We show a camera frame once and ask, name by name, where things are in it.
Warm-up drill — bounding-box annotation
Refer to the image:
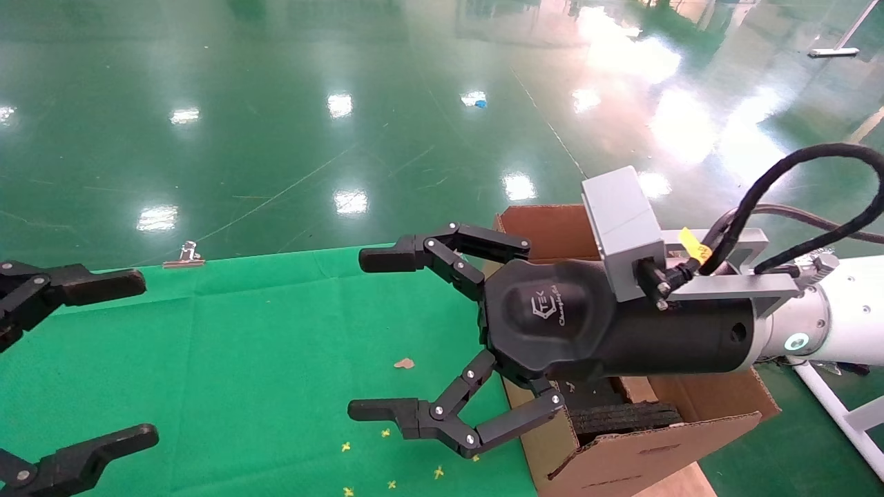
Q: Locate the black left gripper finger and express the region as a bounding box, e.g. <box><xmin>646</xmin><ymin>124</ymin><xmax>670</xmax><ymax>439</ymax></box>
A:
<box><xmin>0</xmin><ymin>424</ymin><xmax>160</xmax><ymax>497</ymax></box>
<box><xmin>0</xmin><ymin>261</ymin><xmax>147</xmax><ymax>354</ymax></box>

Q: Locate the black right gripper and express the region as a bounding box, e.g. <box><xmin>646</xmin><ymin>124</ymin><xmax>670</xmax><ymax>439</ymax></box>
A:
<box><xmin>347</xmin><ymin>222</ymin><xmax>758</xmax><ymax>459</ymax></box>

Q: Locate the large open cardboard carton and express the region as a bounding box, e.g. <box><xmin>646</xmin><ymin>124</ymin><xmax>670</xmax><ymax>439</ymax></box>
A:
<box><xmin>493</xmin><ymin>204</ymin><xmax>782</xmax><ymax>497</ymax></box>

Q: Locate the silver metal binder clip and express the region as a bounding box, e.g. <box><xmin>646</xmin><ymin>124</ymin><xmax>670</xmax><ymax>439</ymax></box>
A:
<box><xmin>162</xmin><ymin>241</ymin><xmax>206</xmax><ymax>269</ymax></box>

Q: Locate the green table cloth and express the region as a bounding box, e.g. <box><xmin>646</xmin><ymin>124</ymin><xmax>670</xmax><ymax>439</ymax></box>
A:
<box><xmin>0</xmin><ymin>245</ymin><xmax>539</xmax><ymax>497</ymax></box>

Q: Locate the black foam lining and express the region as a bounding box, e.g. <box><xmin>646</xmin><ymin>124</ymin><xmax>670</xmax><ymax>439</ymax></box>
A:
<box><xmin>556</xmin><ymin>376</ymin><xmax>684</xmax><ymax>444</ymax></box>

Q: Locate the white metal stand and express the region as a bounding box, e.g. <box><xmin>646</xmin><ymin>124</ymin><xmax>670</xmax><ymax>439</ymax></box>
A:
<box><xmin>808</xmin><ymin>0</ymin><xmax>879</xmax><ymax>58</ymax></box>

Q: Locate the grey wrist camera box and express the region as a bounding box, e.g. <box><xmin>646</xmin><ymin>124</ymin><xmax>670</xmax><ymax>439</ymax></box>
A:
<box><xmin>582</xmin><ymin>166</ymin><xmax>668</xmax><ymax>304</ymax></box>

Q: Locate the yellow cable tag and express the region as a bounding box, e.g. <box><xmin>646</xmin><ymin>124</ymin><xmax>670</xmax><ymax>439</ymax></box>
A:
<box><xmin>678</xmin><ymin>226</ymin><xmax>713</xmax><ymax>264</ymax></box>

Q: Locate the grey metal camera bracket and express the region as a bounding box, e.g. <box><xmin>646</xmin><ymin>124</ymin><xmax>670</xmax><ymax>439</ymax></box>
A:
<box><xmin>660</xmin><ymin>228</ymin><xmax>803</xmax><ymax>316</ymax></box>

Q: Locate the thin black cable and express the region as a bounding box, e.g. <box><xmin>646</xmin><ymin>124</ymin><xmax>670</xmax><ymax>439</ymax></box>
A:
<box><xmin>704</xmin><ymin>204</ymin><xmax>884</xmax><ymax>246</ymax></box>

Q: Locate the thick black braided cable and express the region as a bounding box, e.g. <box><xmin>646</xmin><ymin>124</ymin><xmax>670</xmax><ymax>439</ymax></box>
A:
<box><xmin>703</xmin><ymin>143</ymin><xmax>884</xmax><ymax>275</ymax></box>

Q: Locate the white metal frame leg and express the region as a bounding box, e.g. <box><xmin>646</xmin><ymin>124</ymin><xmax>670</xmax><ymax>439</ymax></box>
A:
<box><xmin>791</xmin><ymin>359</ymin><xmax>884</xmax><ymax>481</ymax></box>

